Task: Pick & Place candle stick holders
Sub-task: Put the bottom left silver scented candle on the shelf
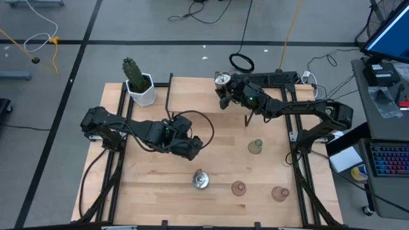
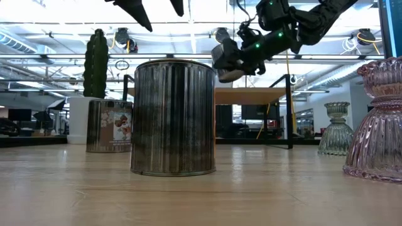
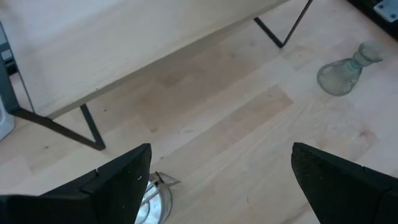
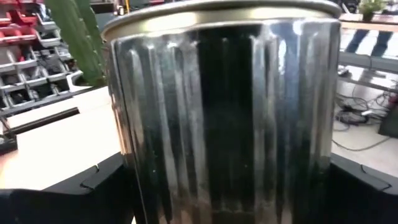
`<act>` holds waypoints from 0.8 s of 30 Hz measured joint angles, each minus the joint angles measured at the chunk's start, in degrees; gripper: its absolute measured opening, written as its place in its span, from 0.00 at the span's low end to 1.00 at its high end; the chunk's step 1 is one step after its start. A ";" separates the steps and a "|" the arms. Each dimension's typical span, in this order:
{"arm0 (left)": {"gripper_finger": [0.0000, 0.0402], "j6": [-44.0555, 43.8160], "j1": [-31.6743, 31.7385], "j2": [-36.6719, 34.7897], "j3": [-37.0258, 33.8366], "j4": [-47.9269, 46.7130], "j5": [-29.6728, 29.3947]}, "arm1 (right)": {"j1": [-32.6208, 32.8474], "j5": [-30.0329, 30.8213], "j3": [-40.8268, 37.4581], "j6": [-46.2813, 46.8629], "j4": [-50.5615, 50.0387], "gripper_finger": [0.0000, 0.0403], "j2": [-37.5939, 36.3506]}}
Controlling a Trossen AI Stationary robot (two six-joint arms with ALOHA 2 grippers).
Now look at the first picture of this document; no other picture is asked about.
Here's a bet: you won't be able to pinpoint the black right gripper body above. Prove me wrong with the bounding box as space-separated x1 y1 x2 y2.
219 73 263 110

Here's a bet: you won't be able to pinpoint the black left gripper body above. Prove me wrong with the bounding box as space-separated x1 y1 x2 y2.
162 126 194 154

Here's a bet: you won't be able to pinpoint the ribbed metal candle tin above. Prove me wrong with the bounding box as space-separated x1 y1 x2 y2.
213 71 232 93

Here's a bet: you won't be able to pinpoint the metal candle tin orange label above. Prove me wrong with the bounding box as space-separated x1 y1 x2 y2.
192 169 210 191

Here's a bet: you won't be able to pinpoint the wooden shelf riser black legs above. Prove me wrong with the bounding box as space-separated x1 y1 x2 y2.
164 72 255 128

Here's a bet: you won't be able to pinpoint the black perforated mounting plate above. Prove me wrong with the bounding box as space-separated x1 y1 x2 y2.
243 70 298 88

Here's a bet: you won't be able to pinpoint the white hexagonal plant pot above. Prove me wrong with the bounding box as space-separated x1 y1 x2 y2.
125 72 158 107

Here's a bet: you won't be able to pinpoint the green cactus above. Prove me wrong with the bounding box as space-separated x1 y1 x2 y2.
121 57 150 94

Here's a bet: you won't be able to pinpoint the white box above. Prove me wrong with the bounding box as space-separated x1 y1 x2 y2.
328 146 364 174

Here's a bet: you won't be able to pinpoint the small black computer box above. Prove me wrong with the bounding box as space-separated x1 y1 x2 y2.
362 63 401 87

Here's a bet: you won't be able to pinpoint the clear plastic bag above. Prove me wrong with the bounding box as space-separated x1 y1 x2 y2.
367 85 404 119

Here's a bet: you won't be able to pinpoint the grey desk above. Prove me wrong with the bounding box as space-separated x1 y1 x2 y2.
350 58 409 142

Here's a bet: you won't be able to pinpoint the backlit rainbow keyboard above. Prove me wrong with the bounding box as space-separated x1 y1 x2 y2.
369 142 409 178

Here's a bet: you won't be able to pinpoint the computer monitor blue screen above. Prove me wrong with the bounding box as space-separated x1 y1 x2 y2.
364 0 409 65

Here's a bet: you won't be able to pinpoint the grey floor bar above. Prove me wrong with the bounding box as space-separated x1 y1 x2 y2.
0 70 33 81

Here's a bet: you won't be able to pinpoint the grey wheeled cart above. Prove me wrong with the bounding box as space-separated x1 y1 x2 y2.
357 137 409 221

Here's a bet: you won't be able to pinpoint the grey cart base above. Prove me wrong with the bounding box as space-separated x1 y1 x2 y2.
4 0 65 8

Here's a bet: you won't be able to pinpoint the black coiled power cable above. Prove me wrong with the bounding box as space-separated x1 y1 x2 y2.
228 0 256 74

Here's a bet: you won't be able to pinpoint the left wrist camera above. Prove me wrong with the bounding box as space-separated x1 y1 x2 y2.
185 136 205 162

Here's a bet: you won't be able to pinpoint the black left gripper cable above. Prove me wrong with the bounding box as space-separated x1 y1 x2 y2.
172 110 215 151

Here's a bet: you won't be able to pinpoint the thin black floor cable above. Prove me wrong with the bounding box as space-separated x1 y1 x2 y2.
168 0 233 25
306 47 362 102
0 123 43 132

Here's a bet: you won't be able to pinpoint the long yellow cable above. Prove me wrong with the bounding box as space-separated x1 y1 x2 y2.
279 0 304 72

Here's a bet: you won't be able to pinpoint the black left base cable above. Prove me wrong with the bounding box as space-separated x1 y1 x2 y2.
78 148 108 221

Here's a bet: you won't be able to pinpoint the black metal table frame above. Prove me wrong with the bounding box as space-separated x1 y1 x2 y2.
70 70 344 230

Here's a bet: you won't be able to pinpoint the black wire floor fan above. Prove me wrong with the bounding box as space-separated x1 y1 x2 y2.
355 0 406 49

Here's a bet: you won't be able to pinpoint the yellow floor cable with plug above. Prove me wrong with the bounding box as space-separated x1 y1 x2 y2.
0 28 61 75

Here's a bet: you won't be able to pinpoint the white floor cable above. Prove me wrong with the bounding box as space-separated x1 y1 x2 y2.
23 0 59 54

